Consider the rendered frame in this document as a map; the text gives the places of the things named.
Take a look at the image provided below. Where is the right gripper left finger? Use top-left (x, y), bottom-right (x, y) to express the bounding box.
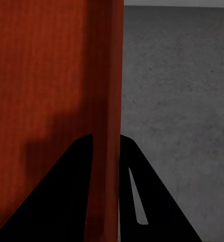
top-left (0, 134), bottom-right (93, 242)

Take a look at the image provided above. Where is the storage box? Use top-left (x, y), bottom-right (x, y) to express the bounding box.
top-left (0, 0), bottom-right (124, 242)

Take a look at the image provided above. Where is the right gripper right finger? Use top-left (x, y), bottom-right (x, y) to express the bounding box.
top-left (119, 135), bottom-right (202, 242)

